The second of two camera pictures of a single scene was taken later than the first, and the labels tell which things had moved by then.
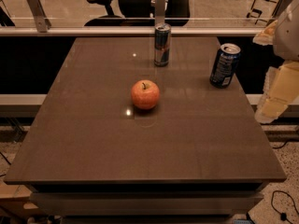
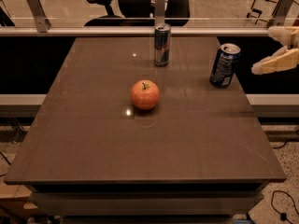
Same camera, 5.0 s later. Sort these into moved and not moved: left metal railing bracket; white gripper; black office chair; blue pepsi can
Moved: white gripper
Not moved: black office chair; blue pepsi can; left metal railing bracket
